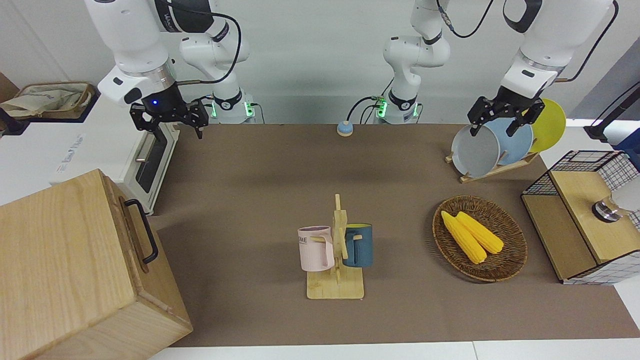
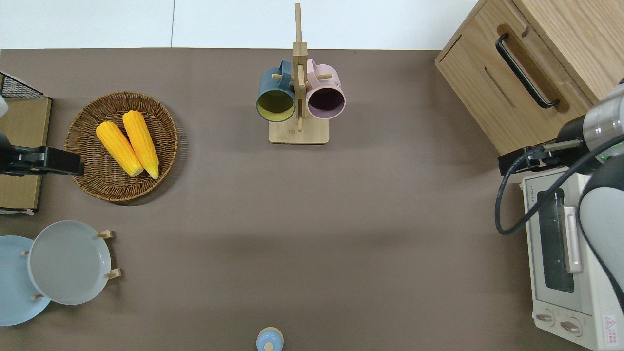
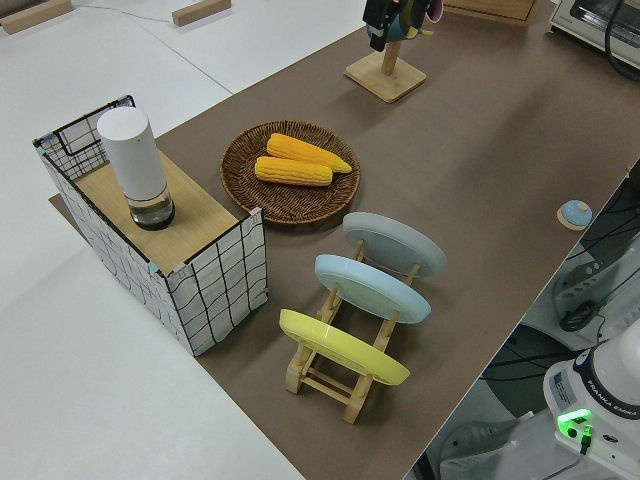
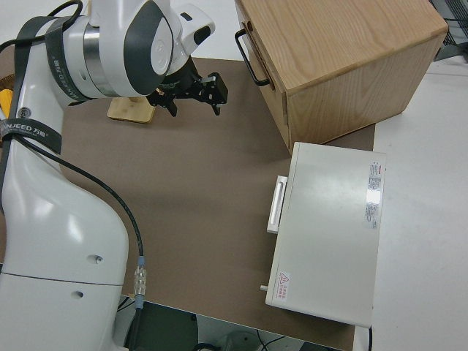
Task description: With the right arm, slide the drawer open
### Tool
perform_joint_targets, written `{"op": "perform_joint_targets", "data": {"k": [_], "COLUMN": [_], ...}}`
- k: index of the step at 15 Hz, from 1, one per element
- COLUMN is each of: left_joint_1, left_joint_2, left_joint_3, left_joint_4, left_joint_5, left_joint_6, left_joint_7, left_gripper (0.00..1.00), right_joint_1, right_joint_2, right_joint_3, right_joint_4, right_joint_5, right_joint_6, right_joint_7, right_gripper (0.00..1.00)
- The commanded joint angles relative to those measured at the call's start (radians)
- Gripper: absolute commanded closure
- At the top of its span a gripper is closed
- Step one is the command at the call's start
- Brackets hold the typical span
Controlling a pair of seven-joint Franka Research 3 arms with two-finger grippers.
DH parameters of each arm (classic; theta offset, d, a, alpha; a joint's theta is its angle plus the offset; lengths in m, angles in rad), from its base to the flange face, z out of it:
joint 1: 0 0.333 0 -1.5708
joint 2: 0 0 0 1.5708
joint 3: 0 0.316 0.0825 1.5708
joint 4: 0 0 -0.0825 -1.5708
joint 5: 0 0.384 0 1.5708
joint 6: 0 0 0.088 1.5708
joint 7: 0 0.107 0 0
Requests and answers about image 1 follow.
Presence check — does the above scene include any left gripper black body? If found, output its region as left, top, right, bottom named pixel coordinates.
left=492, top=86, right=541, bottom=121

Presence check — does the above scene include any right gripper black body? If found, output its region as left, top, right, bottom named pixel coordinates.
left=141, top=83, right=190, bottom=123

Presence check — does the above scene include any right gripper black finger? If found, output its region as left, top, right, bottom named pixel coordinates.
left=130, top=102, right=166, bottom=144
left=186, top=99, right=210, bottom=140

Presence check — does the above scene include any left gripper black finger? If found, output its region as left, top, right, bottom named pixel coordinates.
left=506, top=100, right=546, bottom=137
left=467, top=96, right=496, bottom=139

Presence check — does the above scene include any black metal drawer handle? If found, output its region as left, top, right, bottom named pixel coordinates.
left=124, top=199, right=159, bottom=265

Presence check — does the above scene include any wooden drawer front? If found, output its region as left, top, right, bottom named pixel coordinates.
left=116, top=195, right=176, bottom=317

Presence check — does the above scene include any light wooden drawer cabinet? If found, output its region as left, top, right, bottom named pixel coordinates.
left=0, top=168, right=194, bottom=360

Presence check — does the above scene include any yellow plate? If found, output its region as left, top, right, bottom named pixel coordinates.
left=522, top=98, right=567, bottom=153

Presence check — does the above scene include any light blue plate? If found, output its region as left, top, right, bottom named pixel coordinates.
left=485, top=118, right=535, bottom=166

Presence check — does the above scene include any grey plate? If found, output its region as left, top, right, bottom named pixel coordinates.
left=451, top=124, right=501, bottom=179

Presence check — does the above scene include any wooden plate rack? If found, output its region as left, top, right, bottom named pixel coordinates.
left=445, top=150, right=541, bottom=184

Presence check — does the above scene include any white toaster oven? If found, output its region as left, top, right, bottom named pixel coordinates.
left=0, top=93, right=181, bottom=216

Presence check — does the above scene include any brown table mat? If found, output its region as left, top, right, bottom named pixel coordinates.
left=145, top=123, right=640, bottom=347

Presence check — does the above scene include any beige cloth bag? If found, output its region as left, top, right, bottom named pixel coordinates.
left=0, top=84, right=92, bottom=119

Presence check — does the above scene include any dark blue box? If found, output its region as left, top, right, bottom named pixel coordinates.
left=615, top=127, right=640, bottom=171

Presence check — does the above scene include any yellow corn cob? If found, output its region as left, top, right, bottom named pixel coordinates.
left=441, top=210, right=487, bottom=265
left=456, top=211, right=504, bottom=255

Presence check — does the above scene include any round brown wicker basket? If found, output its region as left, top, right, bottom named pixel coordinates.
left=432, top=195, right=528, bottom=283

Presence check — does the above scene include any pink mug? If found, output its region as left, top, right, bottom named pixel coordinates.
left=297, top=226, right=335, bottom=272

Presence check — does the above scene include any dark blue mug yellow inside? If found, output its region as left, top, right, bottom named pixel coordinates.
left=343, top=223, right=374, bottom=268

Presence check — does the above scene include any wooden mug tree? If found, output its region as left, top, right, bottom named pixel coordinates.
left=306, top=194, right=365, bottom=301

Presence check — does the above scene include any black camera stand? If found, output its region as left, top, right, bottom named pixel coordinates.
left=584, top=82, right=640, bottom=142

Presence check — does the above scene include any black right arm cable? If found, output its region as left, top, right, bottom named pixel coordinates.
left=155, top=0, right=244, bottom=86

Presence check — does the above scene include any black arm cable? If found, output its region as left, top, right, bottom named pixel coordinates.
left=436, top=0, right=620, bottom=83
left=155, top=0, right=244, bottom=86

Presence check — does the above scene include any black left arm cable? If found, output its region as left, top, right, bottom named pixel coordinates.
left=436, top=0, right=620, bottom=83

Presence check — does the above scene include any wire grid wooden shelf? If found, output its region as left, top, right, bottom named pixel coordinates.
left=521, top=150, right=640, bottom=286

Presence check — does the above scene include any black left base cable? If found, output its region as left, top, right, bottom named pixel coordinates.
left=348, top=95, right=387, bottom=124

